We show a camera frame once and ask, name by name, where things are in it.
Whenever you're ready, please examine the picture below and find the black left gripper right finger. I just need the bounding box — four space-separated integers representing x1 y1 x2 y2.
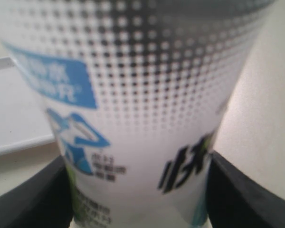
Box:
206 152 285 228

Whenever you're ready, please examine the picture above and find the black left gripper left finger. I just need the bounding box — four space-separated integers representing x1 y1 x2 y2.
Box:
0 156 73 228

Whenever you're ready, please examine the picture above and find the clear plastic water bottle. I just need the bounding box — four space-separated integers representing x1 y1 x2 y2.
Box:
0 0 273 228

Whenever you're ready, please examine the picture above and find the white plastic tray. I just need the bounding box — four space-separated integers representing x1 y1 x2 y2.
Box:
0 57 54 155

